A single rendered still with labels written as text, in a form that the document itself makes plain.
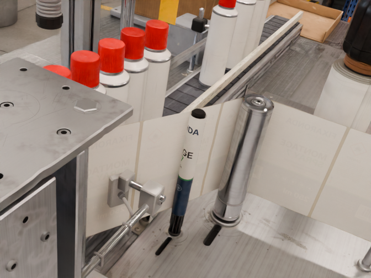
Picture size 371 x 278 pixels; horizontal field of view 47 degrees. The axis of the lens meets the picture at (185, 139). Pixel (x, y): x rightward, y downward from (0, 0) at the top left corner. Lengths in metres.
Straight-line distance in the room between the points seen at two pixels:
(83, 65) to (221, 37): 0.43
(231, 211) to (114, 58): 0.25
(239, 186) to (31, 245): 0.34
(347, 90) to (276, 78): 0.51
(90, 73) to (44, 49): 0.64
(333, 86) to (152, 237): 0.34
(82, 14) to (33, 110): 0.42
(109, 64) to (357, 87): 0.35
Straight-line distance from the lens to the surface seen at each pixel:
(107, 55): 0.54
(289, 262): 0.59
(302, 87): 1.16
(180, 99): 0.86
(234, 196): 0.57
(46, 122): 0.28
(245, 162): 0.54
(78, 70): 0.50
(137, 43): 0.58
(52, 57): 1.10
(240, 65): 0.98
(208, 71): 0.91
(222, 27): 0.87
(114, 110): 0.30
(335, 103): 0.68
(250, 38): 1.05
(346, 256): 0.64
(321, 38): 1.54
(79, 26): 0.71
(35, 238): 0.27
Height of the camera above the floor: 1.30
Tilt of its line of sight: 34 degrees down
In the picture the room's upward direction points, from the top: 11 degrees clockwise
